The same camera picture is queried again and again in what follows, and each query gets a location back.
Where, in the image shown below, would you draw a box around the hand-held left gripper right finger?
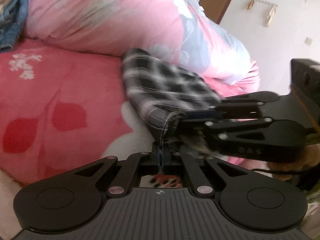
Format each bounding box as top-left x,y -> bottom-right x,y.
162,144 -> 250,197

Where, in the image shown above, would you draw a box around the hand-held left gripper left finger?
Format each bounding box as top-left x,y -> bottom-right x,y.
75,142 -> 160,197

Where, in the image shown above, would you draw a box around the black white plaid pants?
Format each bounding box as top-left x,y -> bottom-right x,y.
121,48 -> 223,159

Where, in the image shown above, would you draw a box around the red floral fleece blanket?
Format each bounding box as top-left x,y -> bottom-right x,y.
0,37 -> 250,188

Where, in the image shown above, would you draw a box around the brown wooden door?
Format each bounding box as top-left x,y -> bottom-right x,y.
199,0 -> 240,24

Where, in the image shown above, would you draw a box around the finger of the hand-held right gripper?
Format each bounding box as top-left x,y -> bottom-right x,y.
186,91 -> 282,120
175,116 -> 274,147

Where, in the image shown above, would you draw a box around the pink grey floral duvet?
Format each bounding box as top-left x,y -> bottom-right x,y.
25,0 -> 253,84

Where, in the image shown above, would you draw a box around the blue jeans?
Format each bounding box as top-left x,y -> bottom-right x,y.
0,0 -> 29,53

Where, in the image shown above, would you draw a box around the person's right hand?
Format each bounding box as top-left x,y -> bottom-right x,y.
267,145 -> 320,180

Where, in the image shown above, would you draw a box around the pink printed pillow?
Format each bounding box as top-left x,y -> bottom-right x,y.
225,60 -> 262,98

